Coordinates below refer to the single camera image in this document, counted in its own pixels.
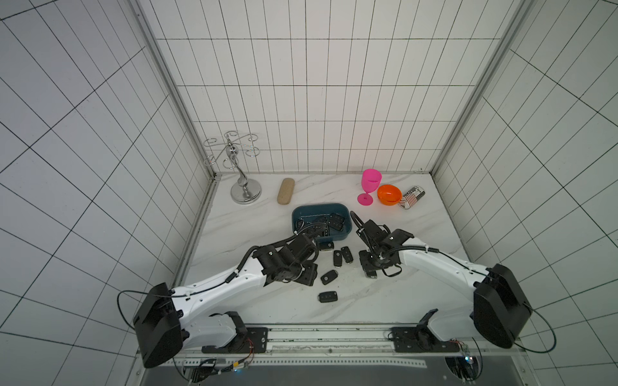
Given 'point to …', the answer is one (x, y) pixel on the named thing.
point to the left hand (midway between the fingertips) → (302, 277)
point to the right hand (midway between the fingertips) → (365, 258)
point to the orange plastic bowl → (389, 195)
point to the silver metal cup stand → (245, 191)
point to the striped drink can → (411, 197)
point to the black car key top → (326, 245)
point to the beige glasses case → (286, 191)
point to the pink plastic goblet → (370, 181)
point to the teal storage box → (302, 210)
